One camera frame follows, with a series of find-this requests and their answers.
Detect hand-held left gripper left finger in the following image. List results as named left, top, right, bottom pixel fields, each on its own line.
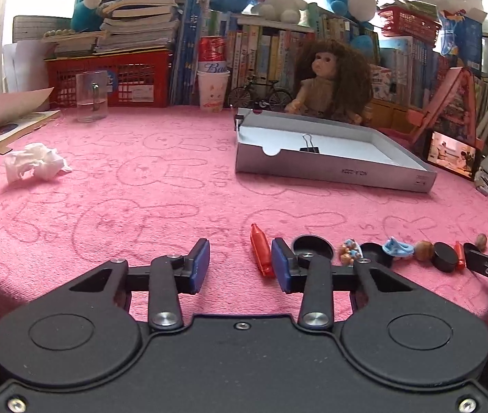
left=61, top=238, right=211, bottom=332

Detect open book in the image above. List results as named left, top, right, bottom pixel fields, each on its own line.
left=0, top=87, right=62, bottom=154

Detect white paper sheets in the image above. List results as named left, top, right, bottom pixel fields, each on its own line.
left=3, top=41, right=51, bottom=113

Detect red bottle-shaped plastic clip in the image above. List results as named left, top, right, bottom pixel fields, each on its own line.
left=250, top=223, right=276, bottom=278

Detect small wooden drawer box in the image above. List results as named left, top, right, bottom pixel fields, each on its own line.
left=368, top=99, right=421, bottom=134

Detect row of upright books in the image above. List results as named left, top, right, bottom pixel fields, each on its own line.
left=224, top=2, right=382, bottom=91

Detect red plastic crate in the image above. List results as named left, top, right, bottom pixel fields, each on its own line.
left=45, top=49, right=173, bottom=107

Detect crumpled white tissue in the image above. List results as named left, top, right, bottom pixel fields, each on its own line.
left=4, top=143, right=73, bottom=183

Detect small figurine keychain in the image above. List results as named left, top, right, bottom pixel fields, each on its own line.
left=339, top=239, right=364, bottom=265

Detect brown walnut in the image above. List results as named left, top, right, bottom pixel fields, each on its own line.
left=413, top=241, right=434, bottom=262

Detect white paper cup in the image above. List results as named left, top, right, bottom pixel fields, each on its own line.
left=196, top=70, right=231, bottom=114

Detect blue and white plush doll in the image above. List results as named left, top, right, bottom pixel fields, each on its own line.
left=71, top=0, right=107, bottom=33

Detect red drink can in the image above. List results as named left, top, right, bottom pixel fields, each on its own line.
left=198, top=35, right=227, bottom=74

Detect row of pale-spined books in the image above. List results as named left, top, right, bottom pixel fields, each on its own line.
left=379, top=36, right=451, bottom=110

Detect black round lid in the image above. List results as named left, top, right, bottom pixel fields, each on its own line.
left=292, top=234, right=335, bottom=263
left=360, top=242, right=395, bottom=267

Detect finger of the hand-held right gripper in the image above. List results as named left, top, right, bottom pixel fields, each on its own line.
left=463, top=243, right=488, bottom=278

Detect grey cardboard box tray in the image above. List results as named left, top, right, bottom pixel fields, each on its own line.
left=235, top=109, right=438, bottom=193

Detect pink phone stand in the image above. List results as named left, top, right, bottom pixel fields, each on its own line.
left=407, top=66, right=485, bottom=147

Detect black smartphone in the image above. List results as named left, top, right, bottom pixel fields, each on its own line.
left=424, top=130, right=483, bottom=181

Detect stack of lying books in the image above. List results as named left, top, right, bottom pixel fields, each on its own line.
left=42, top=0, right=180, bottom=59

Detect miniature black bicycle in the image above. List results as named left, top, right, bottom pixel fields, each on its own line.
left=228, top=75, right=293, bottom=112

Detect blue printed packet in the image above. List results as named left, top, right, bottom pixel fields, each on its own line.
left=437, top=0, right=487, bottom=72

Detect white shelf board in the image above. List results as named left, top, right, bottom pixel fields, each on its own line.
left=237, top=13, right=317, bottom=33

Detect red plastic basket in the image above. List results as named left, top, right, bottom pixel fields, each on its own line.
left=377, top=4, right=442, bottom=48

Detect blue round plush toy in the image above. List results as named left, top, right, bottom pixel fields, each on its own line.
left=349, top=34, right=376, bottom=56

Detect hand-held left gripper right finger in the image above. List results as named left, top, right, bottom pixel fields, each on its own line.
left=271, top=237, right=419, bottom=332

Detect brown-haired doll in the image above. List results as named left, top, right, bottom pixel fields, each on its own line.
left=284, top=39, right=373, bottom=125

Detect clear glass cup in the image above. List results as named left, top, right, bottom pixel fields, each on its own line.
left=75, top=70, right=109, bottom=123

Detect black round cap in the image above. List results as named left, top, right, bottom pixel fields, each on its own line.
left=432, top=242, right=460, bottom=273

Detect pink rabbit print tablecloth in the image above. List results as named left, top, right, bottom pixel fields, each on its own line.
left=0, top=105, right=488, bottom=340

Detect blue hair clip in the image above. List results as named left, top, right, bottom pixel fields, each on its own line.
left=382, top=236, right=414, bottom=259

